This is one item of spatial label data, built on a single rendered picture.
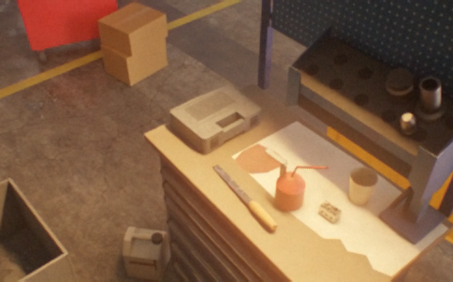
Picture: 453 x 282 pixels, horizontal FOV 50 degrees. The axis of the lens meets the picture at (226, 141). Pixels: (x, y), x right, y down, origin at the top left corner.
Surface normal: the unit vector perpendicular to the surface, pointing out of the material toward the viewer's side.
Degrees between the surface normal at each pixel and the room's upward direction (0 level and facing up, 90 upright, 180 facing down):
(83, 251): 0
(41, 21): 90
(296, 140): 0
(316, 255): 0
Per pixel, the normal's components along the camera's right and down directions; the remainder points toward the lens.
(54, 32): 0.39, 0.61
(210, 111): 0.00, -0.75
